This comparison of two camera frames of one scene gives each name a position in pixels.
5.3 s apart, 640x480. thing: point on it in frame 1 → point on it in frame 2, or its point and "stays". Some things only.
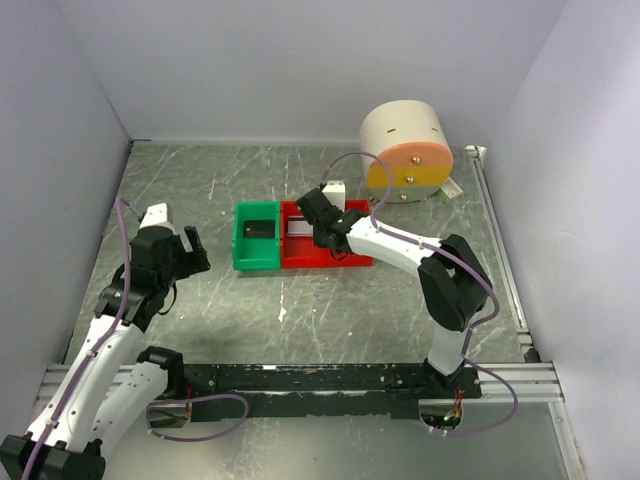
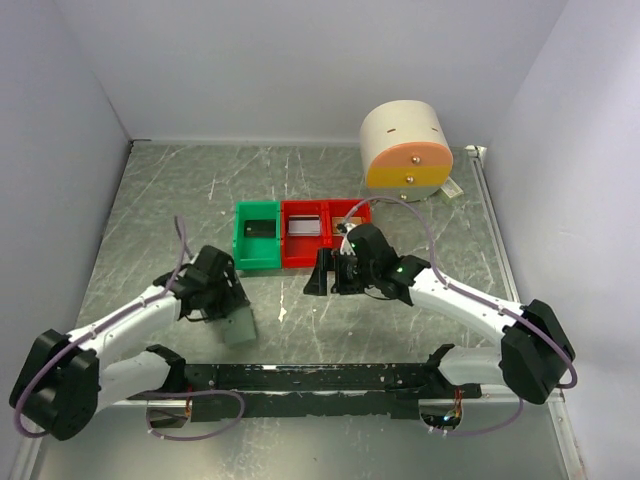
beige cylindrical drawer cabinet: [413, 142] stays
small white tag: [451, 188] stays
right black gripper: [316, 237] → [317, 285]
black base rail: [220, 391] stays
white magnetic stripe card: [298, 226] stays
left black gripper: [192, 261] → [235, 296]
